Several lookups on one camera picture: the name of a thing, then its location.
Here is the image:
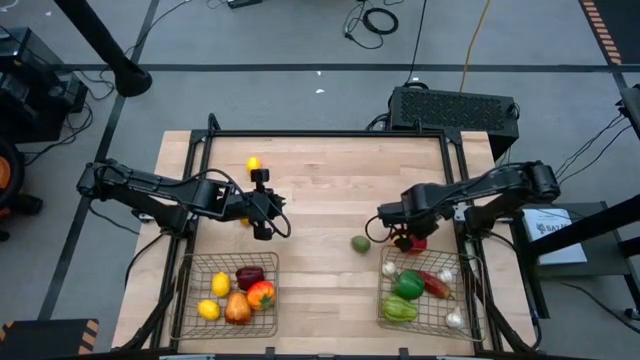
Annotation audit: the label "yellow cable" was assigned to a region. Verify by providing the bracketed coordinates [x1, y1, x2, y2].
[458, 0, 495, 94]

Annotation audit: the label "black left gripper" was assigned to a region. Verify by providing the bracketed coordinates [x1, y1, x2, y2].
[218, 187, 288, 243]

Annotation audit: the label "red yellow apple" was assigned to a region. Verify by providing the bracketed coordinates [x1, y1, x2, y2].
[223, 292, 253, 326]

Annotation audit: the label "orange tomato green stem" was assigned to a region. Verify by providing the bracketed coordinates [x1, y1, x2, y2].
[246, 280, 277, 312]

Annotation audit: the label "black hanging cable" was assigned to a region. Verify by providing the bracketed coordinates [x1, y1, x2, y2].
[404, 0, 429, 86]

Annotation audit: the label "black equipment cart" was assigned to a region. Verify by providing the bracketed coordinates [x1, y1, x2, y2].
[0, 25, 90, 145]

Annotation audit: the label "white printed sheet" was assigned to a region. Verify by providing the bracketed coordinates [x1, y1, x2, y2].
[521, 207, 589, 266]

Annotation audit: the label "red bell pepper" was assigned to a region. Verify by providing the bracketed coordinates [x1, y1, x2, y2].
[394, 227, 429, 254]

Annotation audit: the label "black camera cable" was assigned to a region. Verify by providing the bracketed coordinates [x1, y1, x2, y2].
[269, 197, 293, 240]
[363, 214, 387, 245]

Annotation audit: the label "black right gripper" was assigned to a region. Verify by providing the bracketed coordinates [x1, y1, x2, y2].
[377, 182, 442, 253]

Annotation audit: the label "black mat striped edge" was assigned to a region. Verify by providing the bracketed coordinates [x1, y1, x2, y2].
[578, 0, 640, 67]

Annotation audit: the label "black perforated computer case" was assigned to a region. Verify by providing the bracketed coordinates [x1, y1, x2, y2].
[388, 85, 521, 161]

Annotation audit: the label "green lime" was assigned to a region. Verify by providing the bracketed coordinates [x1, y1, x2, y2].
[350, 234, 372, 255]

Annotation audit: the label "red chili pepper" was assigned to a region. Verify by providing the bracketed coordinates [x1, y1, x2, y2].
[417, 269, 452, 300]

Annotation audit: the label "green bell pepper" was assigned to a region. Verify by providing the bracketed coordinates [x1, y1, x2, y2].
[393, 269, 426, 301]

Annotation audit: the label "light green ribbed pepper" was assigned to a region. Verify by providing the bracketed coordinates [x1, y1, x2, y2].
[381, 294, 419, 324]

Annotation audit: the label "black box hazard stripes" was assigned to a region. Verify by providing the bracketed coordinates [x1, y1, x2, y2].
[0, 317, 101, 360]

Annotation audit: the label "black side table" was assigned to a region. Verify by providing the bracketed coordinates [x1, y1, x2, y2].
[508, 199, 640, 321]

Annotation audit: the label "dark red apple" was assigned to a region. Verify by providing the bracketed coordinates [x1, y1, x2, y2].
[235, 265, 266, 291]

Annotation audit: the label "black orange machine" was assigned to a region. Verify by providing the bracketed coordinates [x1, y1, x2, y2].
[0, 135, 45, 242]

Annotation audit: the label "black table frame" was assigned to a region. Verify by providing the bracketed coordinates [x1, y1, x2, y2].
[117, 112, 544, 360]

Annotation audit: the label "coiled black cable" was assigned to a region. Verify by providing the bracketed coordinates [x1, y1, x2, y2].
[361, 6, 400, 36]

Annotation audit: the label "black pole round base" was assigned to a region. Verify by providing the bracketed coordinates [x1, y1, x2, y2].
[52, 0, 154, 99]

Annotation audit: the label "black diagonal frame beam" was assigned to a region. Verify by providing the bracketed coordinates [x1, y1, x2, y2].
[528, 193, 640, 257]

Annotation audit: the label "bronze wire basket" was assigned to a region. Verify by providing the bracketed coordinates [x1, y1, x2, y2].
[167, 250, 280, 340]
[375, 247, 489, 346]

